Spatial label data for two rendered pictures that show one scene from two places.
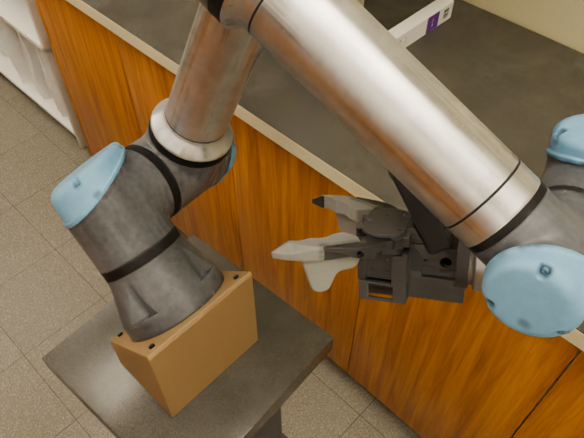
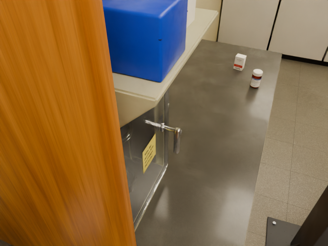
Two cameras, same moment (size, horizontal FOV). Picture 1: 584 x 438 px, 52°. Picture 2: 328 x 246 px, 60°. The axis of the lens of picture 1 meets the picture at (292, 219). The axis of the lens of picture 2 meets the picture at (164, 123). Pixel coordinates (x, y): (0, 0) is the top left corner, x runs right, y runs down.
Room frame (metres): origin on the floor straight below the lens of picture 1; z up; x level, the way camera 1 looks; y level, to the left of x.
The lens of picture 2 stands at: (1.47, 0.48, 1.72)
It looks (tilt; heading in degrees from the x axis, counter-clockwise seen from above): 42 degrees down; 248
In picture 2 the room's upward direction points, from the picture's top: straight up
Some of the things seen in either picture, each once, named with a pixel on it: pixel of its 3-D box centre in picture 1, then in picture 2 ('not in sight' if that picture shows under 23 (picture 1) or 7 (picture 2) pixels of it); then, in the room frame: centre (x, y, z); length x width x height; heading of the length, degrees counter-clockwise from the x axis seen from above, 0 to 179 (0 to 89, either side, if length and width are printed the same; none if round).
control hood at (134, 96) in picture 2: not in sight; (162, 64); (1.30, 0.06, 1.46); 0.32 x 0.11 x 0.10; 46
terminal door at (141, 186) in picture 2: not in sight; (144, 156); (1.34, 0.02, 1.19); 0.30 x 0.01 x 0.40; 46
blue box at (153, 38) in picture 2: not in sight; (141, 30); (1.35, 0.11, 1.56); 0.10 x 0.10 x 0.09; 46
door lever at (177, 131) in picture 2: not in sight; (171, 138); (1.24, -0.03, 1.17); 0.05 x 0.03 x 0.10; 136
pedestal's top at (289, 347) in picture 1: (190, 353); not in sight; (0.44, 0.16, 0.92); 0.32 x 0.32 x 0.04; 49
